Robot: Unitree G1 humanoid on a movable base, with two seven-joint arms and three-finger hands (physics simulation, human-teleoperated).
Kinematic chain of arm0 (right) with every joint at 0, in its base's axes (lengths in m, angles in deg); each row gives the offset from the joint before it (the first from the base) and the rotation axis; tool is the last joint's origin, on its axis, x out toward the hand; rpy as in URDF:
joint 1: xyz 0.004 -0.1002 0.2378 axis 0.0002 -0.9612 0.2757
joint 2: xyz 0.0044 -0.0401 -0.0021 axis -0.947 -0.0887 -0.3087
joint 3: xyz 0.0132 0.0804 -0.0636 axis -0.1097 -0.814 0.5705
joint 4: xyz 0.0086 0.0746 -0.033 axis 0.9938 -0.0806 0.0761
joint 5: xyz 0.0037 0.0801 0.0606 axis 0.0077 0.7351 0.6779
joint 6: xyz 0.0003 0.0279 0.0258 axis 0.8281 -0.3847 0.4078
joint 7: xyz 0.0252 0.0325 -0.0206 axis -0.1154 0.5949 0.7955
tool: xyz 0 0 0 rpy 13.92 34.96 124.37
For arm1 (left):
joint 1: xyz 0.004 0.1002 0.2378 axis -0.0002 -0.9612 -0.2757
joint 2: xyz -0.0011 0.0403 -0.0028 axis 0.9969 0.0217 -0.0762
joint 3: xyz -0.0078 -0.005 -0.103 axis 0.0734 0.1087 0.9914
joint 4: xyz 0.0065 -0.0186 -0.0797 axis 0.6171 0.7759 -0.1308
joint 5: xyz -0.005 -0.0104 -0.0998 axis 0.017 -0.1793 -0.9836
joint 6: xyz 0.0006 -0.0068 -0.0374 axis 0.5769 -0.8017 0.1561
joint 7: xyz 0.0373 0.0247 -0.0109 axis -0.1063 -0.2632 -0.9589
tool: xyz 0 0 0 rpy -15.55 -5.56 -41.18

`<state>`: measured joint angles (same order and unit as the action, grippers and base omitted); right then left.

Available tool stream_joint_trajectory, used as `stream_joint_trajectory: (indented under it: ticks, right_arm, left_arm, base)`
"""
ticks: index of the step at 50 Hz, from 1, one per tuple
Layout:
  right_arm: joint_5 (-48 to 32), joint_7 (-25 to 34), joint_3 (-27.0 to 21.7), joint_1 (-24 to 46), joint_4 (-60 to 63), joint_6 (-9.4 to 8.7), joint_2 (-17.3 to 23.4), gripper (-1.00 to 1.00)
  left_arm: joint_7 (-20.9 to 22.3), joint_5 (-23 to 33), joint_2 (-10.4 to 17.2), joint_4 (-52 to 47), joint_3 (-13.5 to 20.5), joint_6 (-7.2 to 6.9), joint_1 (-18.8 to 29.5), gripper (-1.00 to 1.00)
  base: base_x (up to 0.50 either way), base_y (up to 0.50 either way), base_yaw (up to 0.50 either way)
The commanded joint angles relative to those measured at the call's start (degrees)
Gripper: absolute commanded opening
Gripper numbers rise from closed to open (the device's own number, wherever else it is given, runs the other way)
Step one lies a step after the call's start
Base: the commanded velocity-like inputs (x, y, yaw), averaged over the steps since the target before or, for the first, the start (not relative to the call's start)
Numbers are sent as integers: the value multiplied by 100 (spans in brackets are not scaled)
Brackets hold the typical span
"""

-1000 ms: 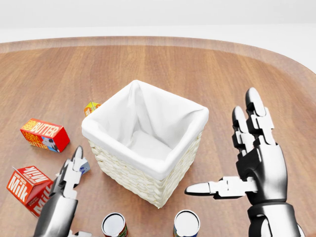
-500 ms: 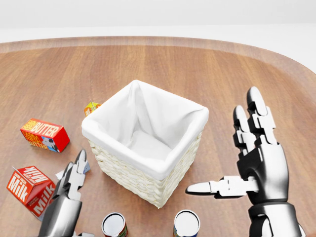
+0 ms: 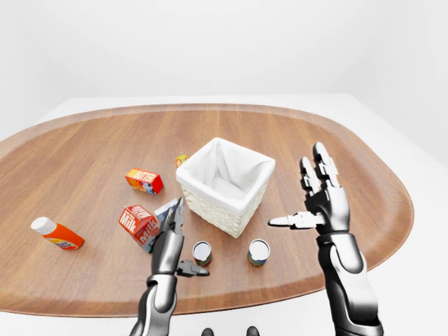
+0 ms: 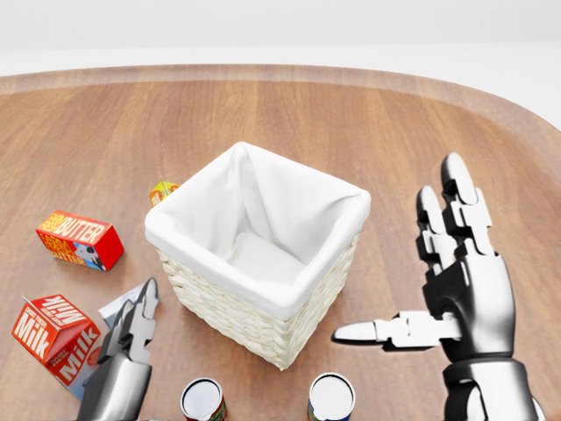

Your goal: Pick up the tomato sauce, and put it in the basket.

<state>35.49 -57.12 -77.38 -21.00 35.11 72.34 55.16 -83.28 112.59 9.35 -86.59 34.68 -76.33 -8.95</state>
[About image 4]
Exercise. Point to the red butter box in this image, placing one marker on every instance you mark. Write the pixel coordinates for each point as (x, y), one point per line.
(87, 239)

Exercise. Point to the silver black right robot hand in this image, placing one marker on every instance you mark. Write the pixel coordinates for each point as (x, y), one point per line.
(477, 307)

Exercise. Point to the white wicker basket with liner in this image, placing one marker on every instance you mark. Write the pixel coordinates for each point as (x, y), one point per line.
(263, 210)

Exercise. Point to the blue yellow label tin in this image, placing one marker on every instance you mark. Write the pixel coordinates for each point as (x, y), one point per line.
(331, 392)

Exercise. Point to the red milk carton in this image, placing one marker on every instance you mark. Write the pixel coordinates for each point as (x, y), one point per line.
(52, 337)

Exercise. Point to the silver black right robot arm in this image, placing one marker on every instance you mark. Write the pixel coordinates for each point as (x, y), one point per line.
(495, 390)

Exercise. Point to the pale grey blue carton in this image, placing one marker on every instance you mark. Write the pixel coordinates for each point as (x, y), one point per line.
(115, 309)

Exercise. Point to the small orange yellow carton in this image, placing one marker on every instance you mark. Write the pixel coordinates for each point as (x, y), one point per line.
(158, 195)

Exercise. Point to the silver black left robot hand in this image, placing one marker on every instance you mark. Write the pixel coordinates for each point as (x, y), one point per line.
(118, 386)

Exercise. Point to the red label tin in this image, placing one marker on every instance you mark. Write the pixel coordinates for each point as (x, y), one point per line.
(202, 397)

